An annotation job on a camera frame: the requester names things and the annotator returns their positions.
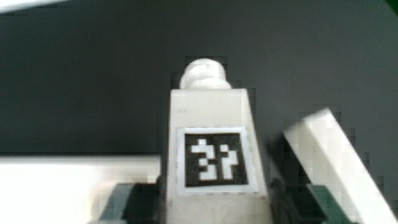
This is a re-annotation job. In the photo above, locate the white leg front centre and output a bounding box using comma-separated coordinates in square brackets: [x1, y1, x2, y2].
[283, 109, 398, 224]

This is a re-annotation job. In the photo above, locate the white table leg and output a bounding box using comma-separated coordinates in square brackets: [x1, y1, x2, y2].
[164, 58, 273, 224]

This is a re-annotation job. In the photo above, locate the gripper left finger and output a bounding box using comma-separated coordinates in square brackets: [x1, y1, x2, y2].
[88, 183, 159, 224]

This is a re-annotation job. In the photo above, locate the white square tabletop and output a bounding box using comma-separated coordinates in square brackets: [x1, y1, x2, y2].
[0, 156, 161, 224]

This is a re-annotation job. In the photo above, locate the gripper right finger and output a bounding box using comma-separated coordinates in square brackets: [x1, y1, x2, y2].
[273, 180, 360, 224]

